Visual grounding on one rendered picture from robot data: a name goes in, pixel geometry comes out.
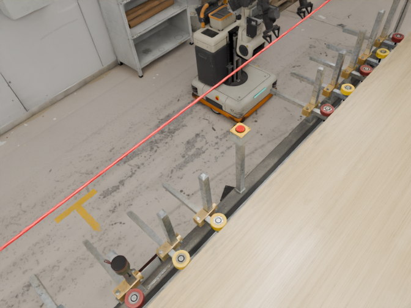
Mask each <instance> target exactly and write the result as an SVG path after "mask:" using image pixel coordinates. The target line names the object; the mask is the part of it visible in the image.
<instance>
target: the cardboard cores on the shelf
mask: <svg viewBox="0 0 411 308"><path fill-rule="evenodd" d="M173 4H174V0H148V1H146V2H144V3H142V4H140V5H138V6H136V7H134V8H132V9H130V10H128V11H126V12H125V15H126V17H127V21H128V25H129V28H130V29H131V28H133V27H134V26H136V25H138V24H139V23H142V22H143V21H145V20H147V19H148V18H150V17H152V16H154V15H155V14H157V13H158V12H161V11H162V10H164V9H166V8H167V7H169V6H171V5H173Z"/></svg>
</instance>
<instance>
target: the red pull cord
mask: <svg viewBox="0 0 411 308"><path fill-rule="evenodd" d="M329 1H331V0H327V1H326V2H324V3H323V4H322V5H321V6H319V7H318V8H317V9H316V10H314V11H313V12H311V13H310V14H309V15H307V16H306V17H304V19H302V20H301V21H299V22H298V23H297V24H296V25H294V26H293V27H291V28H290V29H289V30H288V31H286V32H285V33H284V34H282V35H281V36H279V37H278V38H277V39H276V40H274V41H273V42H272V43H270V44H269V45H267V46H266V47H265V48H264V49H262V50H261V51H260V52H258V53H257V54H256V55H254V56H253V57H252V58H251V59H249V60H248V61H246V62H245V63H244V64H242V65H241V66H240V67H239V68H237V69H236V70H234V71H233V72H232V73H231V74H229V75H228V76H227V77H225V78H224V79H222V80H221V81H220V82H219V83H217V84H216V85H214V86H213V87H212V88H211V89H209V90H208V91H207V92H206V93H204V94H203V95H201V96H200V97H199V98H197V99H196V100H195V101H194V102H192V103H191V104H189V105H188V106H187V107H186V108H184V109H183V110H181V111H180V112H179V113H178V114H176V115H175V116H174V117H172V118H171V119H169V120H168V121H167V122H166V123H164V124H163V125H162V126H160V127H159V128H157V129H156V130H155V131H154V132H153V133H151V134H150V135H148V136H147V137H146V138H144V139H143V140H142V141H141V142H139V143H138V144H136V145H135V146H134V147H132V148H131V149H130V150H129V151H127V152H126V153H124V154H123V155H122V156H121V157H119V158H118V159H117V160H115V161H114V162H113V163H111V164H110V165H109V166H107V167H106V168H104V169H103V170H102V171H101V172H99V173H98V174H97V175H96V176H94V177H93V178H91V179H90V180H89V181H87V182H86V183H85V184H84V185H82V186H81V187H79V188H78V189H77V190H76V191H74V192H73V193H71V195H69V196H68V197H66V198H65V199H64V200H62V201H61V202H59V203H58V204H57V205H56V206H54V207H53V208H52V209H50V210H49V211H47V212H46V213H45V214H44V215H43V216H41V217H40V218H38V219H37V220H36V221H34V222H33V223H32V224H31V225H29V226H28V227H26V228H25V229H24V230H22V231H21V232H20V233H19V234H17V235H16V236H15V237H13V238H12V239H11V240H9V241H8V242H6V244H4V245H3V246H1V247H0V252H1V251H2V250H3V249H4V248H6V247H7V246H8V245H10V244H11V243H13V242H14V241H15V240H16V239H17V238H19V237H20V236H22V235H23V234H24V233H26V232H27V231H28V230H29V229H31V228H32V227H34V226H35V225H36V224H37V223H39V222H40V221H41V220H43V219H44V218H45V217H47V216H48V215H49V214H50V213H52V212H53V211H54V210H56V209H57V208H58V207H60V206H61V205H62V204H64V203H65V202H66V201H68V200H69V199H70V198H71V197H73V196H74V195H75V194H77V193H78V192H80V191H81V190H82V189H83V188H85V187H86V186H87V185H88V184H90V183H91V182H93V181H94V180H95V179H96V178H98V177H99V176H101V174H103V173H104V172H106V171H107V170H108V169H110V168H111V167H112V166H114V165H115V164H116V163H118V162H119V161H120V160H121V159H123V158H124V157H125V156H127V155H128V154H129V153H131V152H132V151H134V149H136V148H137V147H139V146H140V145H141V144H142V143H144V142H145V141H147V140H148V139H149V138H150V137H152V136H153V135H154V134H155V133H157V132H158V131H160V130H161V129H162V128H164V127H165V126H166V125H167V124H169V123H170V122H172V121H173V120H174V119H175V118H177V117H178V116H179V115H181V114H182V113H183V112H185V111H186V110H187V109H188V108H190V107H191V106H193V105H194V104H195V103H196V102H198V101H199V100H200V99H202V98H203V97H204V96H206V95H207V94H208V93H209V92H211V91H212V90H213V89H215V88H216V87H217V86H219V85H220V84H221V83H223V82H224V81H225V80H227V79H228V78H229V77H231V76H232V75H233V74H234V73H236V72H237V71H239V70H240V69H241V68H242V67H244V66H245V65H246V64H247V63H249V62H250V61H252V60H253V59H254V58H255V57H257V56H258V55H260V53H262V52H263V51H265V50H266V49H267V48H269V47H270V46H271V45H273V44H274V43H275V42H277V41H278V40H279V39H280V38H282V37H283V36H284V35H286V34H287V33H288V32H290V31H291V30H293V28H295V27H296V26H298V25H299V24H300V23H301V22H303V21H304V20H306V19H307V18H308V17H310V16H311V15H312V14H313V13H314V12H316V11H317V10H319V9H320V8H321V7H323V6H324V5H325V4H326V3H328V2H329Z"/></svg>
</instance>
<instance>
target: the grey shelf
mask: <svg viewBox="0 0 411 308"><path fill-rule="evenodd" d="M146 1H148V0H97V2H98V5H99V8H100V11H101V13H102V17H103V20H104V22H105V25H106V28H107V31H108V34H109V37H110V40H111V43H112V45H113V48H114V52H115V54H116V57H117V60H118V64H119V65H123V63H124V64H126V65H128V66H129V67H131V68H133V69H134V70H136V71H138V76H139V77H140V78H142V77H143V74H142V71H141V69H142V68H143V67H145V66H146V65H147V64H149V63H150V62H152V61H153V60H155V59H156V58H158V57H160V56H162V55H164V54H165V53H167V52H168V51H170V50H172V49H173V48H175V47H177V46H178V45H180V44H181V43H183V42H184V41H186V40H188V39H189V38H190V39H191V42H190V45H193V44H194V42H193V36H192V31H191V21H190V11H189V6H188V0H174V4H173V5H171V6H169V7H167V8H166V9H164V10H162V11H161V12H158V13H157V14H155V15H154V16H152V17H150V18H148V19H147V20H145V21H143V22H142V23H139V24H138V25H136V26H134V27H133V28H131V29H130V28H129V25H128V21H127V17H126V15H125V12H126V11H128V10H130V9H132V8H134V7H136V6H138V5H140V4H142V3H144V2H146ZM166 22H167V23H166Z"/></svg>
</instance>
